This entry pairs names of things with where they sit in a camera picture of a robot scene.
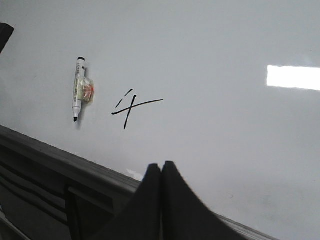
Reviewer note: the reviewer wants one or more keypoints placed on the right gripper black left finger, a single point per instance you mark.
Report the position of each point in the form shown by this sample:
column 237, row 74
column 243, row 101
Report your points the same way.
column 140, row 219

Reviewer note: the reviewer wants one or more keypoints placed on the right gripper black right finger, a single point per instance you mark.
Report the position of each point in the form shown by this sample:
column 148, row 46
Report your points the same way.
column 184, row 215

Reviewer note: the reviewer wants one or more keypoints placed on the white whiteboard marker with tape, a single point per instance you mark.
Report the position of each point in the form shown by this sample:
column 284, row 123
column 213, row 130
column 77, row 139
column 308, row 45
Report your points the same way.
column 83, row 88

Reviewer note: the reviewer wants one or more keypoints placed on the white whiteboard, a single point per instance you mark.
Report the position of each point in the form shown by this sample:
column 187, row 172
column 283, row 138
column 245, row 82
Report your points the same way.
column 182, row 81

